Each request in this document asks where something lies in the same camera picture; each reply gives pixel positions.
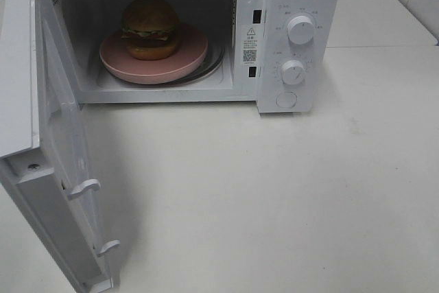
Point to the round door release button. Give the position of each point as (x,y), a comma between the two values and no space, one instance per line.
(286,100)

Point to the pink round plate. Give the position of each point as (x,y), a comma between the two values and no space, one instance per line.
(189,55)

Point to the burger with lettuce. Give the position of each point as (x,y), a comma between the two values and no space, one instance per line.
(149,29)

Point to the white microwave door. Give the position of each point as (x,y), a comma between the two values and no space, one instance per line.
(44,155)

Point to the white lower timer knob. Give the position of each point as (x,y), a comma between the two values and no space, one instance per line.
(293,72)

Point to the white microwave oven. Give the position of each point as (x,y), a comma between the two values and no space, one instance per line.
(253,34)

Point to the white upper microwave knob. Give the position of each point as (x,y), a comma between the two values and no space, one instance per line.
(300,29)

